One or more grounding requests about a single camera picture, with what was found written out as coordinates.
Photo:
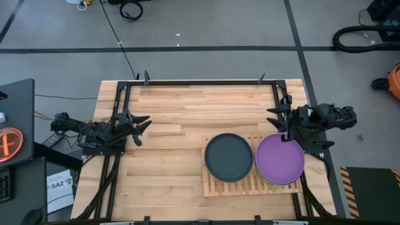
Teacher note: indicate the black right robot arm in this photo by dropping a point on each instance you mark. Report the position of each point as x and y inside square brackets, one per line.
[331, 117]

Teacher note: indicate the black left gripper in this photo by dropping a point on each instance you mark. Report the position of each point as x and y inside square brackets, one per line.
[123, 125]

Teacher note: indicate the black desk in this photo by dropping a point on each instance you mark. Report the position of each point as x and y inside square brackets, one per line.
[18, 103]

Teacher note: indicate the orange vacuum cleaner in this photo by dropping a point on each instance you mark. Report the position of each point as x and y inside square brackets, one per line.
[396, 81]

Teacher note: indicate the black metal table frame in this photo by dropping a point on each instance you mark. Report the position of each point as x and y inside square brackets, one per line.
[200, 83]

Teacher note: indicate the black table clamp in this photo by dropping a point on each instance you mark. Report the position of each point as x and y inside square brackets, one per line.
[146, 78]
[146, 220]
[257, 220]
[261, 78]

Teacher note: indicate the black power adapter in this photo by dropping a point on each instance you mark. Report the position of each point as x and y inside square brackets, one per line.
[53, 140]

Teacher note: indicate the black yellow striped mat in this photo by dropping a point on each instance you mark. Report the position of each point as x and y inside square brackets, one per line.
[372, 193]

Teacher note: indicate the dark green plate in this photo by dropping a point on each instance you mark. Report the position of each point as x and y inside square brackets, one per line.
[228, 157]

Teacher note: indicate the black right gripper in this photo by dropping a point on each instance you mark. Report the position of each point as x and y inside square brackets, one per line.
[298, 118]

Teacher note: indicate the purple plate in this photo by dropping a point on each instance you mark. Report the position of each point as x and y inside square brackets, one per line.
[279, 159]

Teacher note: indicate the orange round disc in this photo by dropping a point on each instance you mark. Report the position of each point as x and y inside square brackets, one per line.
[14, 137]

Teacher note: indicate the white printed paper sheet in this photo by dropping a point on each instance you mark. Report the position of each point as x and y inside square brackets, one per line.
[59, 197]

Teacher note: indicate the white tape roll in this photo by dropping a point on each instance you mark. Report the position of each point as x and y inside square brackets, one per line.
[2, 117]

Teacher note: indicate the wooden slatted shelf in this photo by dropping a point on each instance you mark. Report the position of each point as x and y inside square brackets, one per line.
[250, 187]

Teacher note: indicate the black equipment case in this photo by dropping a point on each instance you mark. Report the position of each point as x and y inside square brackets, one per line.
[384, 9]

